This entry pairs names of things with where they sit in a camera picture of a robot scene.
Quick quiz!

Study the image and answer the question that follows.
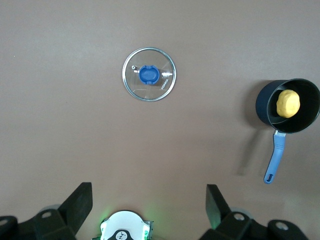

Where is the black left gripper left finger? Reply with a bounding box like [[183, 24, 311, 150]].
[[0, 182, 93, 240]]

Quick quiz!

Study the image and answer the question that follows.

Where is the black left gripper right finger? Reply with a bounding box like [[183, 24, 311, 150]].
[[199, 184, 307, 240]]

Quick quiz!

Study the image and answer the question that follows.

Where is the yellow potato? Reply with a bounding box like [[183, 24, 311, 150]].
[[276, 89, 301, 119]]

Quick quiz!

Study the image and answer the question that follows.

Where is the glass lid with blue knob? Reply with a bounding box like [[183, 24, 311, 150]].
[[122, 46, 177, 103]]

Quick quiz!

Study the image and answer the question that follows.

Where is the black saucepan with blue handle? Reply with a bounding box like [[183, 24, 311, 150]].
[[255, 78, 320, 185]]

